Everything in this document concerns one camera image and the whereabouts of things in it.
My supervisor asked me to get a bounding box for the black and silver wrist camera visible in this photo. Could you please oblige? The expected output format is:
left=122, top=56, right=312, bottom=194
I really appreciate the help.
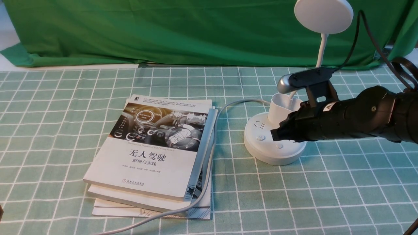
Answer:
left=277, top=67, right=339, bottom=107

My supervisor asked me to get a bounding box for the green backdrop cloth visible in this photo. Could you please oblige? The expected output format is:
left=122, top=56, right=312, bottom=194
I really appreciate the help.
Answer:
left=0, top=0, right=418, bottom=71

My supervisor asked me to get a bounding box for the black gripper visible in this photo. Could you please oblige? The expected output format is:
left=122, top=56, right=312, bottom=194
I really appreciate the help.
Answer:
left=270, top=100, right=363, bottom=142

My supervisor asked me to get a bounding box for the white desk lamp with sockets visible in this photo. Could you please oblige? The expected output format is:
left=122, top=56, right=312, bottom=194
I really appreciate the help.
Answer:
left=244, top=0, right=354, bottom=165

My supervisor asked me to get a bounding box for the metal binder clip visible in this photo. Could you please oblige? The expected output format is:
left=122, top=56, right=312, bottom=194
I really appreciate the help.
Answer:
left=372, top=44, right=393, bottom=64

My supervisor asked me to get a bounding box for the black camera cable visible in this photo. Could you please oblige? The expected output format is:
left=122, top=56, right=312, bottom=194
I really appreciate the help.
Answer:
left=333, top=10, right=418, bottom=92

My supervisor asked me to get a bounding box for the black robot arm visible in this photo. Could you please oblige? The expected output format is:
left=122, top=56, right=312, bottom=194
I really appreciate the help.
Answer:
left=270, top=86, right=418, bottom=143

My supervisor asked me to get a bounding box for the bottom white book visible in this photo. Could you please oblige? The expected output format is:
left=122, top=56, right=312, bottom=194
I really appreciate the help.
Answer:
left=88, top=166, right=211, bottom=220

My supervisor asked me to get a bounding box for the white lamp power cable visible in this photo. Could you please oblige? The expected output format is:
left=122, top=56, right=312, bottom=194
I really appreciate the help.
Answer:
left=92, top=99, right=271, bottom=235

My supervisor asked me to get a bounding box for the middle white book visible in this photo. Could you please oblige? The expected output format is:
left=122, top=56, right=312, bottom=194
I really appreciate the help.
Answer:
left=88, top=108, right=217, bottom=212

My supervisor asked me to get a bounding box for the top white self-driving book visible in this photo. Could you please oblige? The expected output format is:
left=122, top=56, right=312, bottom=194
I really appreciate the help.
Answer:
left=83, top=95, right=212, bottom=201

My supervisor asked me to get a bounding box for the green checkered tablecloth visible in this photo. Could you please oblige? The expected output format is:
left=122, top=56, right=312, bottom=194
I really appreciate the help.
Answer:
left=0, top=68, right=418, bottom=235

